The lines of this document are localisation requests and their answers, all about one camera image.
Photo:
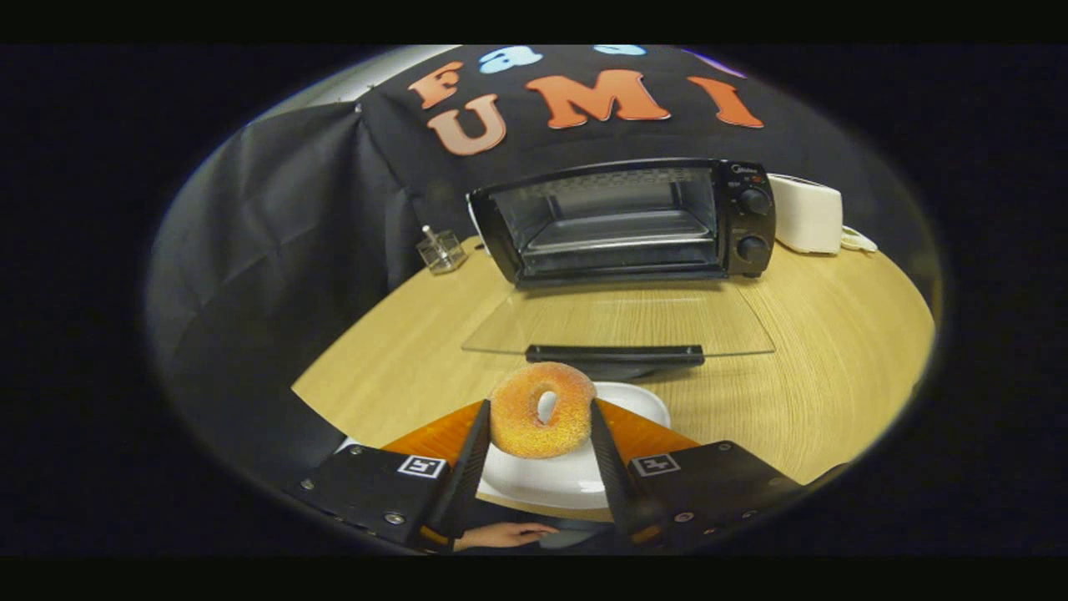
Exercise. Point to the black toaster oven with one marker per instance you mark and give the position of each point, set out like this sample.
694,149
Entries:
751,225

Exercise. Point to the black backdrop cloth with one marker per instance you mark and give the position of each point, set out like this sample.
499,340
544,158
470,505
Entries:
292,209

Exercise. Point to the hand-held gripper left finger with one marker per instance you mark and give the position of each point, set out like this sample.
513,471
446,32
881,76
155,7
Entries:
469,476

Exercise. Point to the white bread toaster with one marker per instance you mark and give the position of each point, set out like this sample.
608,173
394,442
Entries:
805,217

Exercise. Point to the white plate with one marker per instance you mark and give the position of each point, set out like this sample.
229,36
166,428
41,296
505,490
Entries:
551,482

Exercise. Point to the clear utensil holder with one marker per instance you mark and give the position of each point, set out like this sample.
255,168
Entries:
442,252

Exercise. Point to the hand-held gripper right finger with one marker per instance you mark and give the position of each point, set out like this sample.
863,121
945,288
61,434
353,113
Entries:
611,476

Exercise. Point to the metal oven tray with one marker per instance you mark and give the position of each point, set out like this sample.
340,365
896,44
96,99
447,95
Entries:
617,229

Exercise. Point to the sugared orange donut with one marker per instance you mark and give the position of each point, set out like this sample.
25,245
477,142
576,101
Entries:
517,417

